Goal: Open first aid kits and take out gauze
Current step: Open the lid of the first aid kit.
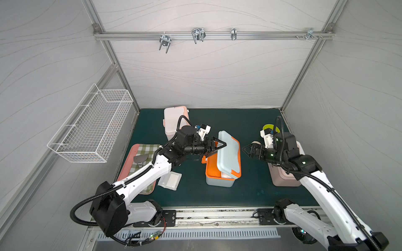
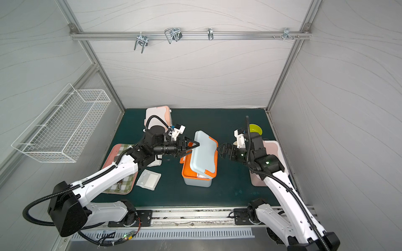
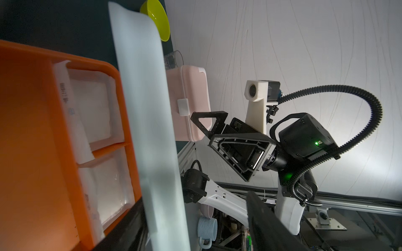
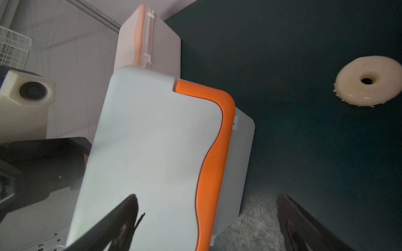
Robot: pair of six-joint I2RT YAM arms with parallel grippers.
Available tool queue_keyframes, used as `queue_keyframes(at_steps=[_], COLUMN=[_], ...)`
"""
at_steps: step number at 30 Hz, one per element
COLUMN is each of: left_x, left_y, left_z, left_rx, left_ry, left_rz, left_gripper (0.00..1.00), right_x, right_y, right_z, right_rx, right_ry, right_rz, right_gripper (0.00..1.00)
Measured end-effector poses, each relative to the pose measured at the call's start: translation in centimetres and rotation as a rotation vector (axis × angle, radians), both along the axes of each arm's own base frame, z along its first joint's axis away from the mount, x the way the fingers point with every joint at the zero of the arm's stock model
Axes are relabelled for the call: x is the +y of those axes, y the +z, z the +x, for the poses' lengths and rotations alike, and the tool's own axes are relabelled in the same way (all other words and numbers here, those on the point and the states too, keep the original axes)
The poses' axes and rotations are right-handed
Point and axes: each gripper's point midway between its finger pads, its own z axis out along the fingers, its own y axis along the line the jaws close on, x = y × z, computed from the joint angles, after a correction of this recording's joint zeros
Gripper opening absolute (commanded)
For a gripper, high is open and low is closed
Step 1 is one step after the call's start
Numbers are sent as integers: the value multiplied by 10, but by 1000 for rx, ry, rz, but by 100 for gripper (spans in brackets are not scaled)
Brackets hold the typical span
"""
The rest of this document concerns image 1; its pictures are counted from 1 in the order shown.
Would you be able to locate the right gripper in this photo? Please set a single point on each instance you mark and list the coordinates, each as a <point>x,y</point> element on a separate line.
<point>257,150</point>

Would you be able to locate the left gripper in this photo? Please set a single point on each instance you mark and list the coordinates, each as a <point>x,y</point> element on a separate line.
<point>208,147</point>

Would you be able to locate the blue box orange handle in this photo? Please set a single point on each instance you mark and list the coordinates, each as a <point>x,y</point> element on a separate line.
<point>227,160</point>

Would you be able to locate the pink first aid box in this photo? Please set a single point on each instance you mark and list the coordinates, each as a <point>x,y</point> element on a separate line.
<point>280,178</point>

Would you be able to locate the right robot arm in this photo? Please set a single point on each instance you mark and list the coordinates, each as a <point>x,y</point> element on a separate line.
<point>346,231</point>

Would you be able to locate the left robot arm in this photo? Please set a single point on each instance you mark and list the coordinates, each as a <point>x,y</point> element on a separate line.
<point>111,208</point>

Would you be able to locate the green bowl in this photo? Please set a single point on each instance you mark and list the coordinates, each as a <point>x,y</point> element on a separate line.
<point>270,128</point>

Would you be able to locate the green table mat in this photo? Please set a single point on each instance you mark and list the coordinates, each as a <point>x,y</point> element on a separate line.
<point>253,189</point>

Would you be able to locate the green checkered cloth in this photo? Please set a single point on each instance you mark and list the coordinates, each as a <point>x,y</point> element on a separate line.
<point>140,149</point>

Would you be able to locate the pink tray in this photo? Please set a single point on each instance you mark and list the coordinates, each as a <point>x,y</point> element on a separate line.
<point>125,166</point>

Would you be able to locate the metal u-bolt clamp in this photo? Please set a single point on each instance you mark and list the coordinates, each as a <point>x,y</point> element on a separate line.
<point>198,34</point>

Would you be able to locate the metal hook clamp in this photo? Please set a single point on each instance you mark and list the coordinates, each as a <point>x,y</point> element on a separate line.
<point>165,41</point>

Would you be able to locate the aluminium crossbar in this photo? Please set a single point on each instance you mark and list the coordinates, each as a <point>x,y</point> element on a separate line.
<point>210,35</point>

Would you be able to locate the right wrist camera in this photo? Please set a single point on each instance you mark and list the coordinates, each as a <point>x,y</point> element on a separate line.
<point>267,138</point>

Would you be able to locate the white box peach handle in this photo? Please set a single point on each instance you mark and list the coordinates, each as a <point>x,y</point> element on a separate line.
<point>171,118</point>

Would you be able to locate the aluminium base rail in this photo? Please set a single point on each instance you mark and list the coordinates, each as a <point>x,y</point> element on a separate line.
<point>212,217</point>

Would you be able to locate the small metal bracket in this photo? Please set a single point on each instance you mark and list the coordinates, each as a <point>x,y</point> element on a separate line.
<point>233,34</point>

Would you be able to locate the white wire basket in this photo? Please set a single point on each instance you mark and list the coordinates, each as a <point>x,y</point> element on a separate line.
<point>91,130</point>

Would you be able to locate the metal screw bracket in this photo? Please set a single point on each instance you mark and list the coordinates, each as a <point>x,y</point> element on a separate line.
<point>310,35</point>

